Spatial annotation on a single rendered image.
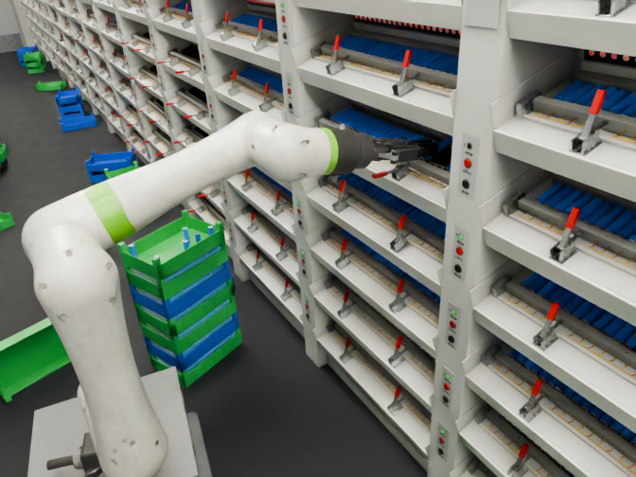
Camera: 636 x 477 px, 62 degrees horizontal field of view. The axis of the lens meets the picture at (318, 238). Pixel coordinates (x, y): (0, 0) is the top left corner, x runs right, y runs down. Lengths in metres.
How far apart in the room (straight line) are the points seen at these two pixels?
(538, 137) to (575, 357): 0.41
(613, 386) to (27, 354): 1.98
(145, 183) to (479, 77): 0.63
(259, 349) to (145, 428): 1.13
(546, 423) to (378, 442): 0.74
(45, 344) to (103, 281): 1.49
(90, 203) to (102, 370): 0.29
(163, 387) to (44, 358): 0.92
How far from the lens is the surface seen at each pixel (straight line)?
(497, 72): 0.97
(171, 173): 1.04
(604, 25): 0.85
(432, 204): 1.16
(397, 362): 1.57
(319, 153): 1.00
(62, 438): 1.55
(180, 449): 1.40
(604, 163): 0.88
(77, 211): 1.02
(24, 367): 2.37
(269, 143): 0.98
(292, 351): 2.14
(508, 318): 1.15
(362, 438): 1.84
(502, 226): 1.06
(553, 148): 0.92
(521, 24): 0.93
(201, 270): 1.90
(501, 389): 1.27
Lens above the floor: 1.43
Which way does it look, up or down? 30 degrees down
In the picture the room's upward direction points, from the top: 4 degrees counter-clockwise
